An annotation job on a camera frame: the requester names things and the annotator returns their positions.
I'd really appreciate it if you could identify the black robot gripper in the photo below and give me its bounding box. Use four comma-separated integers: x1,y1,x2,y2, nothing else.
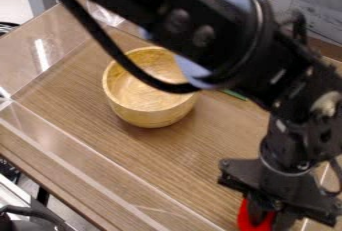
217,159,342,231

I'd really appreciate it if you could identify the red felt strawberry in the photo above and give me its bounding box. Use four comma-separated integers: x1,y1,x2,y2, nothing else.
236,199,275,231

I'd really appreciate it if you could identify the light wooden bowl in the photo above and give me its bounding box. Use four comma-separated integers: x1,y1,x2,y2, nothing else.
101,46,199,128

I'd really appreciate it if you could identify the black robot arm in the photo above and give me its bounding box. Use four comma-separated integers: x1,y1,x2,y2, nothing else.
60,0,342,231

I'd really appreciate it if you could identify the green rectangular block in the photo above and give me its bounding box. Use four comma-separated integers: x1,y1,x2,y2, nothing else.
221,89,248,101

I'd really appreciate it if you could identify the black clamp under table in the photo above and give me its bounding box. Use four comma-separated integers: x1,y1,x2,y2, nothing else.
0,204,77,231

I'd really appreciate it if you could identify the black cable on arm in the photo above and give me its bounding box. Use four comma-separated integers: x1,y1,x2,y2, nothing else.
44,0,211,95

